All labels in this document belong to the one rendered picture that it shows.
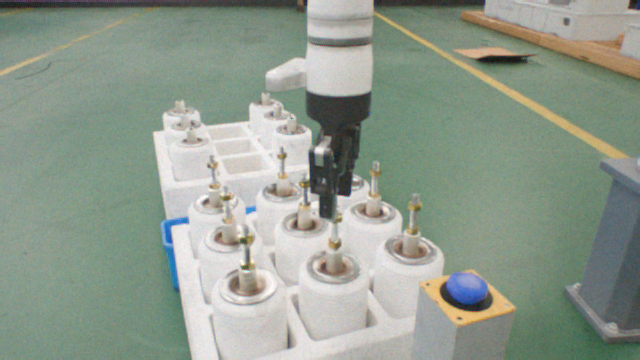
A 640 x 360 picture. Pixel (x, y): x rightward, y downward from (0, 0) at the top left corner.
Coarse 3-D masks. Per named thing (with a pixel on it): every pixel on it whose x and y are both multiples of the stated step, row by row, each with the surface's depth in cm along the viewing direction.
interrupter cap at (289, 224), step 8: (288, 216) 76; (296, 216) 76; (312, 216) 76; (288, 224) 74; (296, 224) 74; (312, 224) 74; (320, 224) 74; (328, 224) 74; (288, 232) 72; (296, 232) 72; (304, 232) 72; (312, 232) 72; (320, 232) 71
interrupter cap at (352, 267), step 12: (324, 252) 67; (348, 252) 67; (312, 264) 64; (324, 264) 65; (348, 264) 64; (360, 264) 64; (312, 276) 62; (324, 276) 62; (336, 276) 62; (348, 276) 62
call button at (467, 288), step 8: (448, 280) 49; (456, 280) 49; (464, 280) 49; (472, 280) 49; (480, 280) 49; (448, 288) 49; (456, 288) 48; (464, 288) 48; (472, 288) 48; (480, 288) 48; (488, 288) 48; (456, 296) 48; (464, 296) 47; (472, 296) 47; (480, 296) 47; (472, 304) 48
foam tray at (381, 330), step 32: (256, 224) 91; (192, 256) 79; (192, 288) 71; (288, 288) 71; (192, 320) 65; (288, 320) 65; (384, 320) 65; (192, 352) 70; (288, 352) 60; (320, 352) 60; (352, 352) 61; (384, 352) 63
